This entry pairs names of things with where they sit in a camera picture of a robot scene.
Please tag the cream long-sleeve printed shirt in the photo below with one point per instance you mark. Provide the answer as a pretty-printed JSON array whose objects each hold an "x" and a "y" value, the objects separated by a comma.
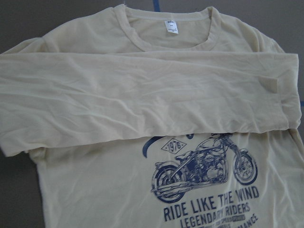
[{"x": 139, "y": 119}]

